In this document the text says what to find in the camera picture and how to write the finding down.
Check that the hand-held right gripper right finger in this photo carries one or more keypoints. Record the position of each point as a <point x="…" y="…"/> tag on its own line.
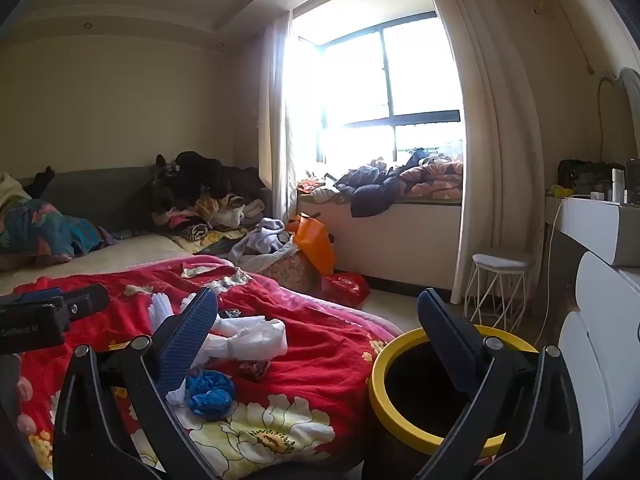
<point x="445" y="340"/>

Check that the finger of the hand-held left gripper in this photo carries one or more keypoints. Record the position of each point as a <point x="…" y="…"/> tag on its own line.
<point x="87" y="302"/>
<point x="35" y="294"/>

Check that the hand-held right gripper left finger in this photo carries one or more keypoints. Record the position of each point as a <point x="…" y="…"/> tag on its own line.
<point x="182" y="340"/>

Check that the white tissue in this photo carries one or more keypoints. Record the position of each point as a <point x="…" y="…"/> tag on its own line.
<point x="176" y="394"/>

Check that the yellow rimmed black trash bin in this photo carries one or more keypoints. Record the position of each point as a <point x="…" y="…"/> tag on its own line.
<point x="379" y="380"/>

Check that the white plastic wrapper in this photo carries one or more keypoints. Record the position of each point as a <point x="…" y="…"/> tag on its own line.
<point x="260" y="340"/>

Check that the dark snack wrapper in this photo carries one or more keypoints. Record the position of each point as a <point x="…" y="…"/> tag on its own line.
<point x="254" y="370"/>

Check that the beige bed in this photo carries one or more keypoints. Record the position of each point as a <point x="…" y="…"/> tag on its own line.
<point x="100" y="260"/>

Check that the grey headboard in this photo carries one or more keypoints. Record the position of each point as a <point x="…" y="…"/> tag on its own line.
<point x="100" y="195"/>

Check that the white window seat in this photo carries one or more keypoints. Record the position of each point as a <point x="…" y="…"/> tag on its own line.
<point x="400" y="240"/>

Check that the red plastic shopping bag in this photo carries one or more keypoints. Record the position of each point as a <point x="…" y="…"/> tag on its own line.
<point x="345" y="287"/>

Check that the black cloth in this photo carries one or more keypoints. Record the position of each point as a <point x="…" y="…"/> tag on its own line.
<point x="42" y="180"/>

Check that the white and lilac clothes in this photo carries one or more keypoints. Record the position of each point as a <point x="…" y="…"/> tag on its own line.
<point x="260" y="240"/>

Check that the floral storage box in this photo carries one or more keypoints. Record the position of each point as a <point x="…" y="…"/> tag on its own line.
<point x="290" y="272"/>

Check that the red floral blanket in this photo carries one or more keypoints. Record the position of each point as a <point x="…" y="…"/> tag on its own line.
<point x="310" y="360"/>

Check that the orange paper bag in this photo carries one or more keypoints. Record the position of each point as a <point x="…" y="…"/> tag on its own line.
<point x="312" y="247"/>

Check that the orange patterned quilt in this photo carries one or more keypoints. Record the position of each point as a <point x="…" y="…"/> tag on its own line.
<point x="435" y="180"/>

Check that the dark navy jacket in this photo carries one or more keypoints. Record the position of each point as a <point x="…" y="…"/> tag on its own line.
<point x="372" y="195"/>

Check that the pile of dark clothes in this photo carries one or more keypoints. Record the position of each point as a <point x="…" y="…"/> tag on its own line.
<point x="200" y="175"/>

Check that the white drawer chest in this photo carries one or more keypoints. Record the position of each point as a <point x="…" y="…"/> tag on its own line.
<point x="610" y="310"/>

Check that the small yellow box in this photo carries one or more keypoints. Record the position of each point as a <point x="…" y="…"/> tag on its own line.
<point x="560" y="192"/>

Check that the cream curtain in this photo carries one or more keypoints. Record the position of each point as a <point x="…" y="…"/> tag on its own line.
<point x="500" y="160"/>

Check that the white dressing table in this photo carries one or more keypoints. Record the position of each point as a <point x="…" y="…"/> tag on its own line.
<point x="600" y="225"/>

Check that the small heap of clothes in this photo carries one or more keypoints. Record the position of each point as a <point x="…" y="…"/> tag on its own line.
<point x="315" y="190"/>

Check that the black bag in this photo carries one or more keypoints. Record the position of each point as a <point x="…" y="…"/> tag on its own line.
<point x="575" y="172"/>

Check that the white bottle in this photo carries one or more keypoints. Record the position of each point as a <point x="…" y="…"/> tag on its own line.
<point x="618" y="185"/>

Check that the dark patterned box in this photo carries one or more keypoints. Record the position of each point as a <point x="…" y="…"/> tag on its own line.
<point x="633" y="182"/>

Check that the sheer white curtain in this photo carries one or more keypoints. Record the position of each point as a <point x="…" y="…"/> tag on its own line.
<point x="272" y="110"/>

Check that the black framed window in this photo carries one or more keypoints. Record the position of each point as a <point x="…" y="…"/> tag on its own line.
<point x="387" y="85"/>

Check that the wavy edged mirror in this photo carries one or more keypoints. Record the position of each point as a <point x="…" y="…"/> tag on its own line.
<point x="630" y="110"/>

